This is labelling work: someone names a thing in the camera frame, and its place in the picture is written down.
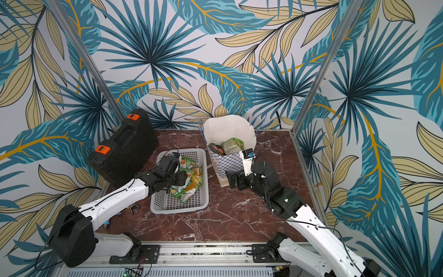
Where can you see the left aluminium corner post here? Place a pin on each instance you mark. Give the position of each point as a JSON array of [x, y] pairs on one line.
[[74, 36]]

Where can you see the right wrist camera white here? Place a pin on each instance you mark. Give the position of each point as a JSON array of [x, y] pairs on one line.
[[248, 157]]

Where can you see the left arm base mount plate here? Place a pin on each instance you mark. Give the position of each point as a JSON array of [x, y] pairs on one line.
[[140, 254]]

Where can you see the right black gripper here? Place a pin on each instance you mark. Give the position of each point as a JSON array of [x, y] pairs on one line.
[[240, 179]]

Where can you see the black plastic tool case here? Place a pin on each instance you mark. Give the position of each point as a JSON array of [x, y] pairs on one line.
[[119, 158]]

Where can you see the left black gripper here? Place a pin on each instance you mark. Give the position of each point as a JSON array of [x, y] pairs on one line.
[[183, 177]]

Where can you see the blue checkered paper bag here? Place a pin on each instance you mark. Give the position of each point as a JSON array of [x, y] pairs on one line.
[[226, 138]]

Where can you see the orange brown condiment packet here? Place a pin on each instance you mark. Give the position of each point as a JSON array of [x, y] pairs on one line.
[[197, 177]]

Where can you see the aluminium front rail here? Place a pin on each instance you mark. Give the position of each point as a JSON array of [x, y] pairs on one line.
[[199, 253]]

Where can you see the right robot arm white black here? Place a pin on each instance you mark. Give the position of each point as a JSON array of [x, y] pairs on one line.
[[332, 258]]

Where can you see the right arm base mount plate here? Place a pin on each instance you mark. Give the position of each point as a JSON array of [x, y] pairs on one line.
[[263, 253]]

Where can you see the aluminium corner post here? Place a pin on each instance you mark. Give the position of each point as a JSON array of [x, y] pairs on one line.
[[74, 36], [328, 59]]

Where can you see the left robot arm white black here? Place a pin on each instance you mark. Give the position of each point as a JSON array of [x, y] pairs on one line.
[[74, 237]]

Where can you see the large dark green condiment packet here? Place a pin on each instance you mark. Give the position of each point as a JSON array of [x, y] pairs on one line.
[[217, 149]]

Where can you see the right aluminium corner post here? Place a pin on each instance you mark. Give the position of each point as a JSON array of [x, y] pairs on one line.
[[328, 59]]

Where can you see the electronics board with cables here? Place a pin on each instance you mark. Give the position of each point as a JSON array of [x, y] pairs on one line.
[[137, 271]]

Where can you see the white plastic perforated basket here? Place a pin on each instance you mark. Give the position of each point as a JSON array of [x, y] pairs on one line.
[[164, 203]]

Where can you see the green packet with barcode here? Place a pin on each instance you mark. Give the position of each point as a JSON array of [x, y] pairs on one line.
[[184, 193]]

